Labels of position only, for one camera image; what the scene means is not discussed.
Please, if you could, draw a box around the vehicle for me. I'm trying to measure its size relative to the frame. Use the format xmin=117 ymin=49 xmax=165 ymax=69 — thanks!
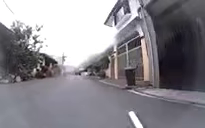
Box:
xmin=74 ymin=68 xmax=86 ymax=76

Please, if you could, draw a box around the dark rubbish bin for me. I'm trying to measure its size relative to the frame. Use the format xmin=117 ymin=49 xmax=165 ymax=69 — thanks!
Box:
xmin=124 ymin=66 xmax=138 ymax=87

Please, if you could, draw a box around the white building with gate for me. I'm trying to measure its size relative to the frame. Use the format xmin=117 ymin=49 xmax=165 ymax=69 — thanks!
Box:
xmin=103 ymin=0 xmax=160 ymax=89

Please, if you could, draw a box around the utility pole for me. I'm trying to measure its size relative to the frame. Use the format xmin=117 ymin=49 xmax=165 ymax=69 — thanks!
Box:
xmin=59 ymin=52 xmax=68 ymax=76

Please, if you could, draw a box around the grey asphalt road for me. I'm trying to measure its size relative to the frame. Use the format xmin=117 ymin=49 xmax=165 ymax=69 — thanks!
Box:
xmin=0 ymin=74 xmax=205 ymax=128

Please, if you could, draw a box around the robot's own part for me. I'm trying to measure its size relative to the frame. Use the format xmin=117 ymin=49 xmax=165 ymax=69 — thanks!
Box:
xmin=127 ymin=110 xmax=144 ymax=128

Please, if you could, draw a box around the grey concrete pavement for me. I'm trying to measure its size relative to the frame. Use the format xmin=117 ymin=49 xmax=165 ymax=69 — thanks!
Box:
xmin=98 ymin=78 xmax=205 ymax=111

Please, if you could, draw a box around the leafy green tree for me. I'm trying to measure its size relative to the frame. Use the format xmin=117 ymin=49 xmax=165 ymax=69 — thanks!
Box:
xmin=5 ymin=20 xmax=44 ymax=81

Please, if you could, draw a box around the dark grey wall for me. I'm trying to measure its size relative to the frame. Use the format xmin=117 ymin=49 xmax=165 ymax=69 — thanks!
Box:
xmin=143 ymin=0 xmax=205 ymax=93

